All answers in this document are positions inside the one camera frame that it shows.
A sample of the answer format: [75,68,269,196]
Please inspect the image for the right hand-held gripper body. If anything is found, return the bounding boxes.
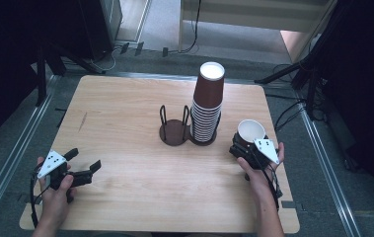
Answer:
[229,132,280,171]

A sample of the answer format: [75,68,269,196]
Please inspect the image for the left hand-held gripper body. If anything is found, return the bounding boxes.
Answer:
[37,150,77,203]

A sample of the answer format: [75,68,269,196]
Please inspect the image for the white cup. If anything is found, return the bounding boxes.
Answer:
[236,118,268,148]

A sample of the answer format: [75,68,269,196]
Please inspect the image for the stack of brown paper cups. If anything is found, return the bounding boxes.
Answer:
[189,61,226,143]

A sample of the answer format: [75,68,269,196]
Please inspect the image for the dark brown cup holder rack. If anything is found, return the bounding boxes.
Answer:
[159,104,222,147]

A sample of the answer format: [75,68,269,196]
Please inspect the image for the person's right hand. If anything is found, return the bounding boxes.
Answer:
[236,141,286,198]

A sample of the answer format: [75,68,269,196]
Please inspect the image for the person's left hand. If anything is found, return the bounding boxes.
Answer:
[36,156,77,219]

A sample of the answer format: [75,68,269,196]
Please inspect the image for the black metal stand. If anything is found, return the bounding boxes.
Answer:
[36,42,107,107]

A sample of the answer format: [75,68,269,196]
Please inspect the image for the black tripod stand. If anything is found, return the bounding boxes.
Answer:
[254,0,356,121]

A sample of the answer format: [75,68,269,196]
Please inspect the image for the white shelf unit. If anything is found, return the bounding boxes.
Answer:
[178,0,338,64]

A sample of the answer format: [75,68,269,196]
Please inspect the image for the black cabinet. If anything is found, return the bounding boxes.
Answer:
[0,0,123,63]

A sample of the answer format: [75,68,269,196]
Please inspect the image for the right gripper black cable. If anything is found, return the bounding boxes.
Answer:
[255,157,284,211]

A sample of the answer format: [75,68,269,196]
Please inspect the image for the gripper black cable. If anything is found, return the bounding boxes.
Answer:
[29,169,49,229]
[255,157,284,211]

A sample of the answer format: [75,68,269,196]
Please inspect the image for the aluminium floor rail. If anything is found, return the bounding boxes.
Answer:
[0,74,59,228]
[296,101,363,237]

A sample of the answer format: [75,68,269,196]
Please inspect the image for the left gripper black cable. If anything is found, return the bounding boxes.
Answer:
[29,169,49,229]

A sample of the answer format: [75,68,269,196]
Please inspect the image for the black floor cables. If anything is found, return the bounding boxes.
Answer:
[266,62,327,133]

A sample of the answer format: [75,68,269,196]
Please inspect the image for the white floor cable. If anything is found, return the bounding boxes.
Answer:
[90,45,123,72]

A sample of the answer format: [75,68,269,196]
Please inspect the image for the black hanging cable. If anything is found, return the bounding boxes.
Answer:
[162,0,203,57]

